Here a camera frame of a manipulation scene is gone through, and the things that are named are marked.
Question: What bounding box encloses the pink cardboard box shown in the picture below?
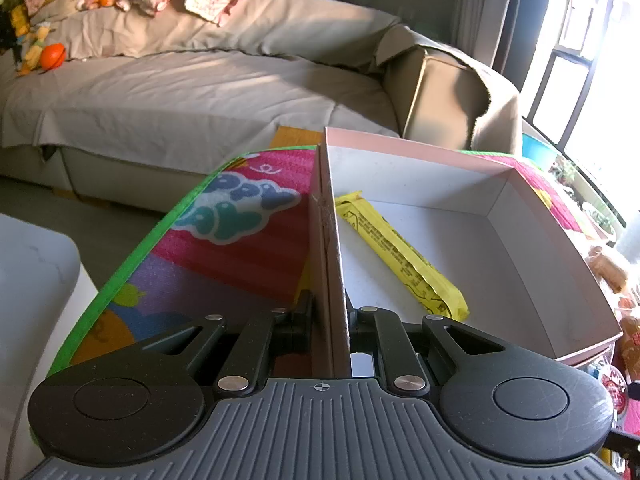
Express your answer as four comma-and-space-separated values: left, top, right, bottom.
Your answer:
309, 128, 622, 377

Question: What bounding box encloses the grey cushion seat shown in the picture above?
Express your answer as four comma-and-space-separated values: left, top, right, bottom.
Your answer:
1, 214, 96, 479

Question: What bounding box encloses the brown snack bag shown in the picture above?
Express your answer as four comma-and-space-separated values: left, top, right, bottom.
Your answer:
586, 246, 630, 294

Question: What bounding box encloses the yellow snack packet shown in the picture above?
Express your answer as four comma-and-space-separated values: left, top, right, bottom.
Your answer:
334, 191, 470, 322

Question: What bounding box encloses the beige sofa bed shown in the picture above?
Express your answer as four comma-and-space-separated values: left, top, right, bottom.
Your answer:
1, 0, 522, 211

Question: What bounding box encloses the orange toy ball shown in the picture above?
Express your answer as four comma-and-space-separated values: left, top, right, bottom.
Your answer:
39, 44, 66, 72

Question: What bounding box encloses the yellow plush toy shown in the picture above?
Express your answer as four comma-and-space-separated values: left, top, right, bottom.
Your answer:
10, 4, 51, 76

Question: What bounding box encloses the grey curtain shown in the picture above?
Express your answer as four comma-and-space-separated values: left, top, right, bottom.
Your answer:
451, 0, 520, 66

